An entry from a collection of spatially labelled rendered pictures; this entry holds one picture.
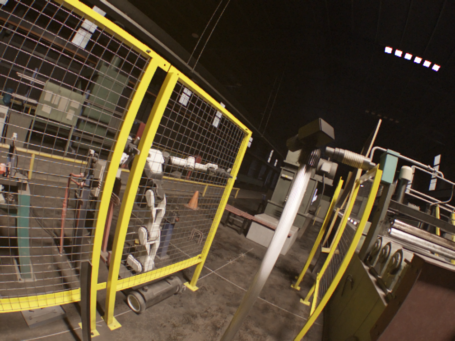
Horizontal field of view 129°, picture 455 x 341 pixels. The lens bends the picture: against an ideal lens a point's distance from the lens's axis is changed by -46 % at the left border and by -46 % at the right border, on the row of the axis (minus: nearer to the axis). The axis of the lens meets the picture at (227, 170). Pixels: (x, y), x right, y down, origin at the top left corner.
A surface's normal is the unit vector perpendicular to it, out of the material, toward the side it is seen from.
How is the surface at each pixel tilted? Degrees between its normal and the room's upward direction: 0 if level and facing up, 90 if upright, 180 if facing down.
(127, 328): 0
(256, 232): 90
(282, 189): 90
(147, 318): 0
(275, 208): 90
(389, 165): 90
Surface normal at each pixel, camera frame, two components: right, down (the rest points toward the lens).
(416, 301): -0.45, -0.14
